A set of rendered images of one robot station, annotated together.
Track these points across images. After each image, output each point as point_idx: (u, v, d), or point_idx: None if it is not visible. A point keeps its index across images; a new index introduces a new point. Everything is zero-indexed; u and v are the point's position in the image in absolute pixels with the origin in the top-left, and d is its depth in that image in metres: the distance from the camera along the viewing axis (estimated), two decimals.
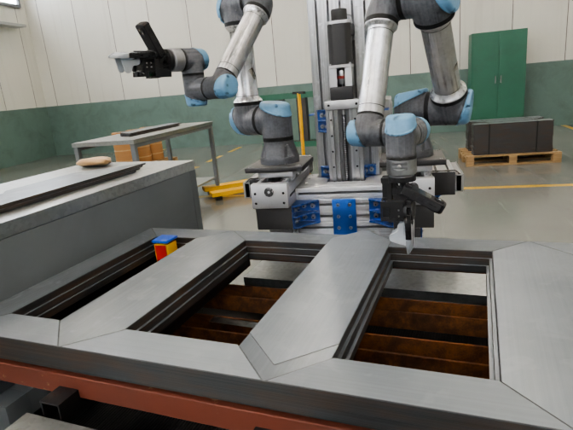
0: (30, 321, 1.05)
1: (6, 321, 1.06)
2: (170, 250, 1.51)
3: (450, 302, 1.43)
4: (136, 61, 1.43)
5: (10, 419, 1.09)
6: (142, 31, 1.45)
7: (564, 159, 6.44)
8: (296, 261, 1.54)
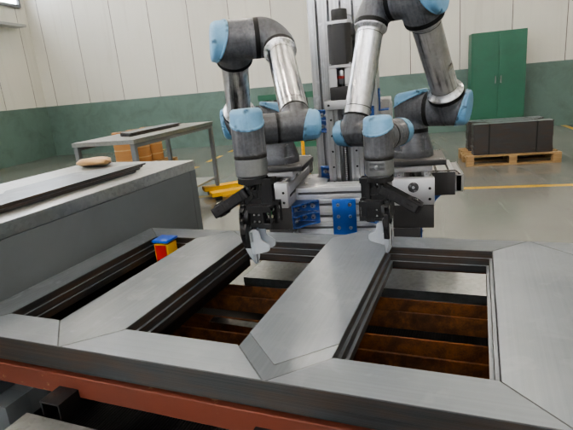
0: (30, 321, 1.05)
1: (6, 321, 1.06)
2: (170, 250, 1.51)
3: (450, 302, 1.43)
4: (254, 235, 1.10)
5: (10, 419, 1.09)
6: (223, 214, 1.14)
7: (564, 159, 6.44)
8: (296, 261, 1.54)
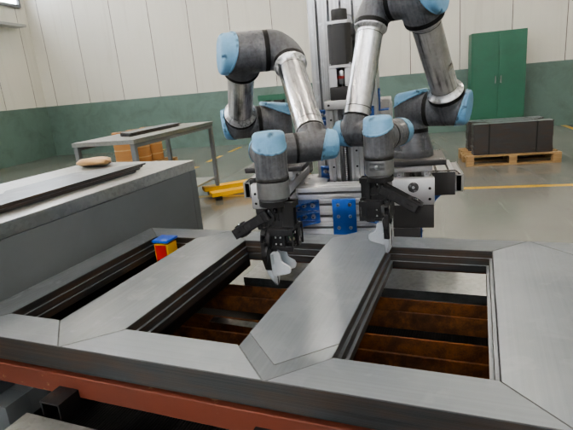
0: (30, 321, 1.05)
1: (6, 321, 1.06)
2: (170, 250, 1.51)
3: (450, 302, 1.43)
4: (275, 258, 1.10)
5: (10, 419, 1.09)
6: (245, 235, 1.13)
7: (564, 159, 6.44)
8: (296, 261, 1.54)
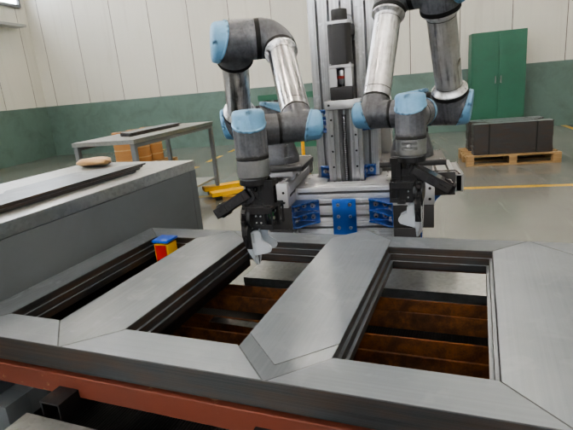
0: (30, 321, 1.05)
1: (6, 321, 1.06)
2: (170, 250, 1.51)
3: (450, 302, 1.43)
4: (256, 236, 1.10)
5: (10, 419, 1.09)
6: (226, 215, 1.14)
7: (564, 159, 6.44)
8: (296, 261, 1.54)
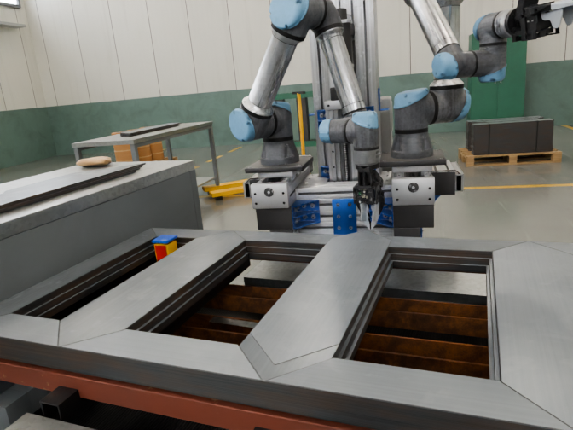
0: (30, 321, 1.05)
1: (6, 321, 1.06)
2: (170, 250, 1.51)
3: (450, 302, 1.43)
4: (361, 206, 1.47)
5: (10, 419, 1.09)
6: None
7: (564, 159, 6.44)
8: (296, 261, 1.54)
